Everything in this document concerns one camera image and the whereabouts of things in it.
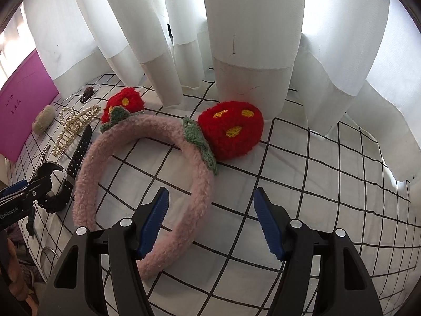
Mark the white curtain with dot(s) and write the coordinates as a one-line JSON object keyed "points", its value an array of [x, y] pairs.
{"points": [[256, 23]]}

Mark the gold pearl claw hair clip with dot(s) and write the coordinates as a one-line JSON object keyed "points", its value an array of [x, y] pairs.
{"points": [[70, 128]]}

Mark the magenta board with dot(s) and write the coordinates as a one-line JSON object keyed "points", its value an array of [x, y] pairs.
{"points": [[23, 105]]}

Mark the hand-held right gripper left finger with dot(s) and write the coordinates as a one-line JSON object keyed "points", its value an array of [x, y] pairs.
{"points": [[154, 220]]}

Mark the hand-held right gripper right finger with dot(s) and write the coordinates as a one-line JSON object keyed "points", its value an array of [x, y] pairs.
{"points": [[268, 223]]}

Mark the white black grid bedsheet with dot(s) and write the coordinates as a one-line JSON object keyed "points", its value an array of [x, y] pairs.
{"points": [[296, 171]]}

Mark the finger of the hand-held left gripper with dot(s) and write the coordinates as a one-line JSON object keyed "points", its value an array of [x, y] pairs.
{"points": [[36, 189], [13, 188]]}

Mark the pink fuzzy strawberry headband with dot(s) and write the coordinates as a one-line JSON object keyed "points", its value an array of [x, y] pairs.
{"points": [[95, 177]]}

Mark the person's left hand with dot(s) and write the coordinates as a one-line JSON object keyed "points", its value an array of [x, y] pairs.
{"points": [[18, 270]]}

